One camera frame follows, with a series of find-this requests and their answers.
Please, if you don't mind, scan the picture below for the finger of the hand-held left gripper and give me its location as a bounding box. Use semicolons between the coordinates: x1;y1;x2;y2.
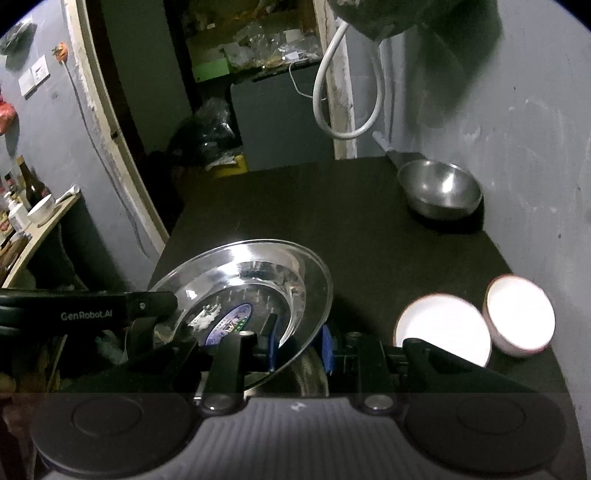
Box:
130;292;178;329

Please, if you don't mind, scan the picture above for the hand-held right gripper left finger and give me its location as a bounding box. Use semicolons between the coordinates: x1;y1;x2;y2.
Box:
95;314;281;411

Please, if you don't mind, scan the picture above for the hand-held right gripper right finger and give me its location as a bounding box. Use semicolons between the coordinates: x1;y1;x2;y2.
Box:
323;325;541;411

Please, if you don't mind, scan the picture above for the steel plate with sticker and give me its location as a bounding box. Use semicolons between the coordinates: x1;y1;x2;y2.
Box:
148;237;334;388

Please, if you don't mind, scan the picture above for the white bowl with red rim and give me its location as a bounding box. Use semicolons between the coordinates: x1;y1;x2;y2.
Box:
393;294;493;368
482;275;556;359

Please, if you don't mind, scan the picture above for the steel bowl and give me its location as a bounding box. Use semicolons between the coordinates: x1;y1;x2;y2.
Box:
398;159;484;219

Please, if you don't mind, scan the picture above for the wooden side table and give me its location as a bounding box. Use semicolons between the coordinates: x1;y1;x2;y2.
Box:
0;191;83;289

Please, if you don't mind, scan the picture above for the white cup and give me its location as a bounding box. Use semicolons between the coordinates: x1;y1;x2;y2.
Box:
27;194;55;225

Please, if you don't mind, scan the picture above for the small white bottle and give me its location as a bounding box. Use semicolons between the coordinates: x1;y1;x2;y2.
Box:
7;198;29;230

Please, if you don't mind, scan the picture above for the dark glass bottle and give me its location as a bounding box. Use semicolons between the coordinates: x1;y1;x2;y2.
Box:
17;156;47;208

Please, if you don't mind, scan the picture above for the yellow box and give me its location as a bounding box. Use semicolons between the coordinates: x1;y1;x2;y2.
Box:
212;154;250;179

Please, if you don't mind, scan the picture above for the black plastic bag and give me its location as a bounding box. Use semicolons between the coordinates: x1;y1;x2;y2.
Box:
167;98;245;172

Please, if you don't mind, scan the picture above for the red bag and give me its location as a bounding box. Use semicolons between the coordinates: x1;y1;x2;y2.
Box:
0;95;17;136

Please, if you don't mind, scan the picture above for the grey cabinet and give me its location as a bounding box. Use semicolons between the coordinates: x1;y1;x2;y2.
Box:
230;69;334;172

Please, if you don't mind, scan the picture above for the green box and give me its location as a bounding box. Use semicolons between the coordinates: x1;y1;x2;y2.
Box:
193;58;232;83

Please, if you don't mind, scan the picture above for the cluttered shelf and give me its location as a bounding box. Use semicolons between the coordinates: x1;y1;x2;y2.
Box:
185;0;324;84

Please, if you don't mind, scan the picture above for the cream door frame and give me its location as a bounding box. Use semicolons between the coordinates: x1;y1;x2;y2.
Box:
62;0;171;250

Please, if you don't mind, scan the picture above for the white wall switch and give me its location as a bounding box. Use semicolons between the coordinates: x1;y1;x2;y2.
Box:
18;54;51;100

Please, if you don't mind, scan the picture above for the white hose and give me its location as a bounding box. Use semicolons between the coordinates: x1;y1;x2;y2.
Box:
312;18;384;140

